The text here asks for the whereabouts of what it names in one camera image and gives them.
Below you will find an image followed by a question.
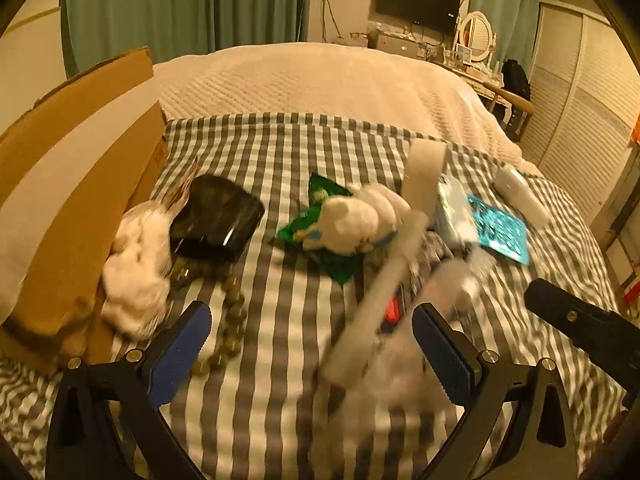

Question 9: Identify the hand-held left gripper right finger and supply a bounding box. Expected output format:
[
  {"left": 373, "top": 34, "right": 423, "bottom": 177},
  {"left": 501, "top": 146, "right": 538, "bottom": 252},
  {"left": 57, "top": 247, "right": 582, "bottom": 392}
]
[{"left": 410, "top": 302, "right": 581, "bottom": 480}]

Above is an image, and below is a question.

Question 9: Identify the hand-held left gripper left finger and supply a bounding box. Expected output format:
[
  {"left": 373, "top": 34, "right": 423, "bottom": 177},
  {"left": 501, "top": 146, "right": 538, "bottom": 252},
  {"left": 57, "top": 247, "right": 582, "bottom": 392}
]
[{"left": 46, "top": 300, "right": 213, "bottom": 480}]

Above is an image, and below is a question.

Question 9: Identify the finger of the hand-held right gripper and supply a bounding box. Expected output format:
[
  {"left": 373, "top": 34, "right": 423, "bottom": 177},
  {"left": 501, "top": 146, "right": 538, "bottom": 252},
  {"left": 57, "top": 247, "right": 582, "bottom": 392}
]
[{"left": 524, "top": 279, "right": 640, "bottom": 396}]

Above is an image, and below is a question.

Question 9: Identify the long white foam strip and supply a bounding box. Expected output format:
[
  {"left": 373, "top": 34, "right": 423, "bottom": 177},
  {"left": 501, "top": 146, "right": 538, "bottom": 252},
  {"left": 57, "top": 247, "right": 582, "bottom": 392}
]
[{"left": 320, "top": 210, "right": 431, "bottom": 386}]

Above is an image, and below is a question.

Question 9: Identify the blue patterned packet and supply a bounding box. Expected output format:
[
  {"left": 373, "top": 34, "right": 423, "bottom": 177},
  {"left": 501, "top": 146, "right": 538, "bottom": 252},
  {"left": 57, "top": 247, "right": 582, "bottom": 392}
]
[{"left": 467, "top": 194, "right": 531, "bottom": 266}]

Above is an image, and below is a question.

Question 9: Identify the green and white carton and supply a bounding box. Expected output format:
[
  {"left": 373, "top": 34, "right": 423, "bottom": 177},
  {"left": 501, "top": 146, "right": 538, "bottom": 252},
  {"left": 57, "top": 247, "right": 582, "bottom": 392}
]
[{"left": 435, "top": 175, "right": 478, "bottom": 248}]

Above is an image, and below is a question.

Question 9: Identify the white plush toy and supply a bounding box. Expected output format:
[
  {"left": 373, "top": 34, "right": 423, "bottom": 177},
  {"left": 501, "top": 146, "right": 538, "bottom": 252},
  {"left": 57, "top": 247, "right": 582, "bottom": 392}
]
[{"left": 300, "top": 182, "right": 416, "bottom": 256}]

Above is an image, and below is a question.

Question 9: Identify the short white foam strip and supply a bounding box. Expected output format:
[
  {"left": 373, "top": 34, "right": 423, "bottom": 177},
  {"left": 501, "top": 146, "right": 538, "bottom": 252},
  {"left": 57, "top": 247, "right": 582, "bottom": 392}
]
[{"left": 402, "top": 139, "right": 448, "bottom": 216}]

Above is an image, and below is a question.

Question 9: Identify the brown cardboard box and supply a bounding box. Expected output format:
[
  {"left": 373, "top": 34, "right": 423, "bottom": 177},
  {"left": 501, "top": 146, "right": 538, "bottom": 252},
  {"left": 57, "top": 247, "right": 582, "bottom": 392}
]
[{"left": 0, "top": 46, "right": 168, "bottom": 376}]

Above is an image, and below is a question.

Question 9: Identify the clear plastic bag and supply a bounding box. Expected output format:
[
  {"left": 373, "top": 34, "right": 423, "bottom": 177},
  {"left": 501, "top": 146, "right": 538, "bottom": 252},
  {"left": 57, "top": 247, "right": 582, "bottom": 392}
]
[{"left": 415, "top": 240, "right": 496, "bottom": 331}]

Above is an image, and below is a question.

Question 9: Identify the white fluffy cloth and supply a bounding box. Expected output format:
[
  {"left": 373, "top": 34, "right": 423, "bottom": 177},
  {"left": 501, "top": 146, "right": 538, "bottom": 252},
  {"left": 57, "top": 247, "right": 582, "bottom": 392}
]
[{"left": 102, "top": 200, "right": 176, "bottom": 341}]

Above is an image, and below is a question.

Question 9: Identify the grey checked cloth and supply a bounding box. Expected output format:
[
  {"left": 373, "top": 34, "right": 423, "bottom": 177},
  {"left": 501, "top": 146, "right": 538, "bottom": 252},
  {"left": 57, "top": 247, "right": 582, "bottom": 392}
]
[{"left": 0, "top": 112, "right": 631, "bottom": 480}]

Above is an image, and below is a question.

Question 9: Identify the white plastic bottle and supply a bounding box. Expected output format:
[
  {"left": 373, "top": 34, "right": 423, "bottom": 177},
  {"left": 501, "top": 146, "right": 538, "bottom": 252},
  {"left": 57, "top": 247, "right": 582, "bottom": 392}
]
[{"left": 494, "top": 165, "right": 551, "bottom": 228}]

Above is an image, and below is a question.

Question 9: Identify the black glossy case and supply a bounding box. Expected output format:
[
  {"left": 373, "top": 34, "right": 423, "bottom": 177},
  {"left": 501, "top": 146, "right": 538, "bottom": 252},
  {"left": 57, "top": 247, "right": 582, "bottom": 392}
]
[{"left": 169, "top": 175, "right": 266, "bottom": 263}]

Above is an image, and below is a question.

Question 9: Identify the small brown patterned packet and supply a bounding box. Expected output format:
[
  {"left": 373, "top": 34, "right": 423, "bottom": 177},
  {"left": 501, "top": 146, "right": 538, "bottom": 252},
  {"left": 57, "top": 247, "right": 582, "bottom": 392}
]
[{"left": 167, "top": 160, "right": 200, "bottom": 207}]

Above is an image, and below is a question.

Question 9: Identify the green snack packet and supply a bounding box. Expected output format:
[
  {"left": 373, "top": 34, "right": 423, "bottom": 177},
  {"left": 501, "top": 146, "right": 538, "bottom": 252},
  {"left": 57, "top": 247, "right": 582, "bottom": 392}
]
[{"left": 276, "top": 172, "right": 366, "bottom": 286}]

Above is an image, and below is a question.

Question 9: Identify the white louvred wardrobe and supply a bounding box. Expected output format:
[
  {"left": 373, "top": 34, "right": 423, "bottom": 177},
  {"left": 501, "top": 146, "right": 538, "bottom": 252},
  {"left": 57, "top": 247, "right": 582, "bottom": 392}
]
[{"left": 520, "top": 2, "right": 640, "bottom": 221}]

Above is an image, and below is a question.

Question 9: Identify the black backpack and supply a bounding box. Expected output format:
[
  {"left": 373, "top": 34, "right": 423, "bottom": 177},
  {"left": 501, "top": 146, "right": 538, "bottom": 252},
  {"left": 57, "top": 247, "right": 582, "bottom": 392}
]
[{"left": 501, "top": 59, "right": 532, "bottom": 102}]

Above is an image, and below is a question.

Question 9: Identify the white dressing table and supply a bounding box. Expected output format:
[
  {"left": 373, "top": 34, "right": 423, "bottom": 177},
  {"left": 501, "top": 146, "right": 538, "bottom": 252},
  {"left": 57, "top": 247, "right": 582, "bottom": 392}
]
[{"left": 440, "top": 57, "right": 506, "bottom": 106}]

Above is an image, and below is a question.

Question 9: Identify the oval white vanity mirror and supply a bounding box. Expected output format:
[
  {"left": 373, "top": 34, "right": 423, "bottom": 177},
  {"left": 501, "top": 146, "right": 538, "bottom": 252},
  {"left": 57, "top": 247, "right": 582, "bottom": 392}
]
[{"left": 457, "top": 12, "right": 497, "bottom": 63}]

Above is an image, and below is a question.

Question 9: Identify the cream quilted bed blanket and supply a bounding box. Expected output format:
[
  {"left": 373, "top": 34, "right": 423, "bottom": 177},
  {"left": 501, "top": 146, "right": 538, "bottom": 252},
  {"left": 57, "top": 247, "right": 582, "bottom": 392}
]
[{"left": 152, "top": 42, "right": 538, "bottom": 176}]

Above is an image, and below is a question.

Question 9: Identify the grey cabinet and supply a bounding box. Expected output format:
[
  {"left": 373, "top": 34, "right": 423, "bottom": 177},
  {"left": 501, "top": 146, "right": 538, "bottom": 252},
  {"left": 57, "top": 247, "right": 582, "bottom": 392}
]
[{"left": 375, "top": 27, "right": 421, "bottom": 58}]

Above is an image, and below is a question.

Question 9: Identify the wide green curtain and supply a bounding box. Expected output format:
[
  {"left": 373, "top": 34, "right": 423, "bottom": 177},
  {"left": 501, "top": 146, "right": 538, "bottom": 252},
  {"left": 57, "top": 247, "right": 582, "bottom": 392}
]
[{"left": 60, "top": 0, "right": 315, "bottom": 78}]

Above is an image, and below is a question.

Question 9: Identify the green bead bracelet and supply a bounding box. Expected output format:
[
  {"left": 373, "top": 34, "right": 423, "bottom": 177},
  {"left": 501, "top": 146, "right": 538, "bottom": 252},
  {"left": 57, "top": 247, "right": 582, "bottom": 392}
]
[{"left": 172, "top": 260, "right": 248, "bottom": 376}]

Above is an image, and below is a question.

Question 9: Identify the black wall television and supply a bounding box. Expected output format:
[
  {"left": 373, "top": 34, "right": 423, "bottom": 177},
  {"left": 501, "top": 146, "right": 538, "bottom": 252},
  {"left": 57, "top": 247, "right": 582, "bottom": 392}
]
[{"left": 376, "top": 0, "right": 462, "bottom": 33}]

